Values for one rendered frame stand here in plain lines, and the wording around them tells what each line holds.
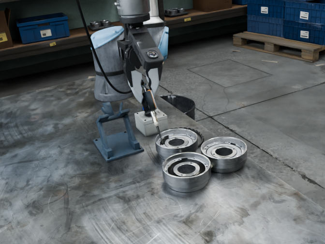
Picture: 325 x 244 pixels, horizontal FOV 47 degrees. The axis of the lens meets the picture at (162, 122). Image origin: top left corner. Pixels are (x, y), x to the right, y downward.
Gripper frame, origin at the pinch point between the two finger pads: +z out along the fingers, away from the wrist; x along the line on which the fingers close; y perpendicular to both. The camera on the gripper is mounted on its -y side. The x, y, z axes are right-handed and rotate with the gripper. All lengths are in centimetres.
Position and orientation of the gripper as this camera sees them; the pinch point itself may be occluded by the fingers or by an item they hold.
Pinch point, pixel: (147, 98)
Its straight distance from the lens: 94.3
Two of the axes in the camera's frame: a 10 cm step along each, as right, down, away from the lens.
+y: -4.2, -3.5, 8.4
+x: -9.0, 2.5, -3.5
